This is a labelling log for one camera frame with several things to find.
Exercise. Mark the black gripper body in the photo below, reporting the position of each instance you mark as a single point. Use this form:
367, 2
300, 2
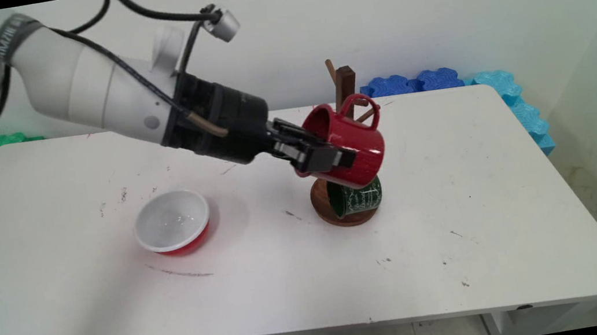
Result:
228, 122

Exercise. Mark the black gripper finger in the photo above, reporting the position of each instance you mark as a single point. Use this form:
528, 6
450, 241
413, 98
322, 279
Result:
320, 158
293, 132

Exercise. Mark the red ceramic mug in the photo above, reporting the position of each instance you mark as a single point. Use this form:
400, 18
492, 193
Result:
361, 153

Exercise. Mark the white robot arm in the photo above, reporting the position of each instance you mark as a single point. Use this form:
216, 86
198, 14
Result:
89, 91

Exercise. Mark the green mug with white print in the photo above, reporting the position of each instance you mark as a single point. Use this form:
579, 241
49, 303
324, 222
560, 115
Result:
364, 199

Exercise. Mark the brown wooden mug tree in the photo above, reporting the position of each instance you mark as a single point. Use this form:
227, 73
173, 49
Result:
346, 82

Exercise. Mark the dark blue foam tile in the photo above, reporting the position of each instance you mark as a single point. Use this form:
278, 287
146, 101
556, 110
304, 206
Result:
438, 79
389, 86

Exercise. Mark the red bowl with white inside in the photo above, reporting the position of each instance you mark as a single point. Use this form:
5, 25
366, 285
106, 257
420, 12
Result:
171, 220

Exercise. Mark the light blue foam tile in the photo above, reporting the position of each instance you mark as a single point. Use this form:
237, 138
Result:
528, 120
497, 84
545, 143

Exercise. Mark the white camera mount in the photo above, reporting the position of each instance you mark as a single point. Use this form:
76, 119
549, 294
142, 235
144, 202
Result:
168, 48

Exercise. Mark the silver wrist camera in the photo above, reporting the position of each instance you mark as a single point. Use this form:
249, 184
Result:
223, 25

